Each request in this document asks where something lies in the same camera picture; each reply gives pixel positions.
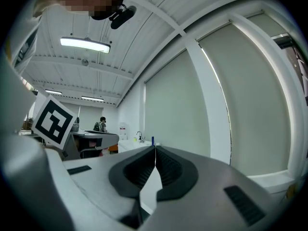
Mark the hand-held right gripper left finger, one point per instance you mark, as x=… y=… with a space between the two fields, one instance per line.
x=96 y=177

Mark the white sink counter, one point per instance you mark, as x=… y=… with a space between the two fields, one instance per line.
x=130 y=145

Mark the pale roller blind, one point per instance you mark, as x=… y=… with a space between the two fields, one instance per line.
x=175 y=109
x=252 y=105
x=267 y=24

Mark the long ceiling lamp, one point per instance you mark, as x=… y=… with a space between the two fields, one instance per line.
x=92 y=98
x=84 y=44
x=53 y=92

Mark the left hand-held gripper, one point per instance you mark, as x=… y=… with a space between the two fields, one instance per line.
x=53 y=123

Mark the grey desk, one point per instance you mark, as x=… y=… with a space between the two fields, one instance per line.
x=96 y=136

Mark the chrome faucet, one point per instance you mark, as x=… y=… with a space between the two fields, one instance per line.
x=140 y=136

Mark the white window sill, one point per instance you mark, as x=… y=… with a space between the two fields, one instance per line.
x=272 y=180

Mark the white dispenser with red label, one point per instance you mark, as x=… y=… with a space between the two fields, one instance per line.
x=123 y=131

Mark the black head-mounted camera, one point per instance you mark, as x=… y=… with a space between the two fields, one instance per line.
x=122 y=17

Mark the person's white shirt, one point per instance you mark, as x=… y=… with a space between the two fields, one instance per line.
x=16 y=85

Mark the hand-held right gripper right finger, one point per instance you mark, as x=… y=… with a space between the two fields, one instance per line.
x=211 y=177

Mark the blue bottle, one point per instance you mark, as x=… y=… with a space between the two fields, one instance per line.
x=152 y=141

